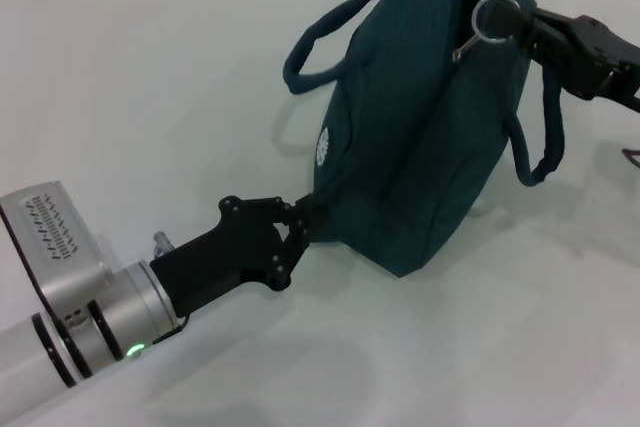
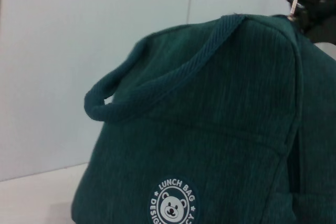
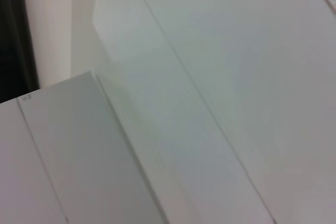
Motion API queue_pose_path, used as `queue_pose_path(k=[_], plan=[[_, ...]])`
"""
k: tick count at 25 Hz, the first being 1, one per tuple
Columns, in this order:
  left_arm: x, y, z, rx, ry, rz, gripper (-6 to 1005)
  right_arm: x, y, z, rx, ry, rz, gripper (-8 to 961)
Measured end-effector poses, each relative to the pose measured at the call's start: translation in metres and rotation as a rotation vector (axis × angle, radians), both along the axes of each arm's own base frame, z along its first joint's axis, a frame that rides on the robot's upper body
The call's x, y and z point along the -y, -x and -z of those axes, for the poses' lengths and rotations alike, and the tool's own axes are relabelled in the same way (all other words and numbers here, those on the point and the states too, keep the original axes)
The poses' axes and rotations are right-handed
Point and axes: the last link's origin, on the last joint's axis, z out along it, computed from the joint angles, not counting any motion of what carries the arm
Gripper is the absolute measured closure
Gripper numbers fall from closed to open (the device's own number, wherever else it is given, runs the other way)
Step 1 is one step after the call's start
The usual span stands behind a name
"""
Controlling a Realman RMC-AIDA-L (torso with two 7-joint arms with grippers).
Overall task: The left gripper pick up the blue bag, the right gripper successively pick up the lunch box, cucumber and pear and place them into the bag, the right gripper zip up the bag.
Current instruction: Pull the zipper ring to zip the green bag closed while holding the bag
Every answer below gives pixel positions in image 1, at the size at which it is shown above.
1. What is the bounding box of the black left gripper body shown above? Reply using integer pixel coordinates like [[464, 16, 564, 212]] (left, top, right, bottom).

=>
[[149, 195, 294, 319]]

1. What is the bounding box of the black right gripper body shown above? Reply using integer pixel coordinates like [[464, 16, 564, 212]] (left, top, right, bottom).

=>
[[532, 7, 640, 114]]

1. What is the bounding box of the dark teal insulated lunch bag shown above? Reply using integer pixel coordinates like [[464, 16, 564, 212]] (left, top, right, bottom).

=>
[[282, 0, 566, 279]]

